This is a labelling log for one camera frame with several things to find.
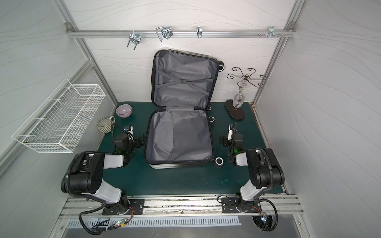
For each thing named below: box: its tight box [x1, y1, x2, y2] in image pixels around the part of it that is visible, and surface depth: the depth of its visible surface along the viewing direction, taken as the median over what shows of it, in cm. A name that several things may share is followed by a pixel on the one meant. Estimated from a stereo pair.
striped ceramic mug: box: [96, 116, 116, 134], surface depth 103 cm
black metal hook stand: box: [226, 66, 266, 92], surface depth 95 cm
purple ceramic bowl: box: [115, 103, 133, 119], surface depth 113 cm
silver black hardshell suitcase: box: [144, 48, 225, 170], surface depth 100 cm
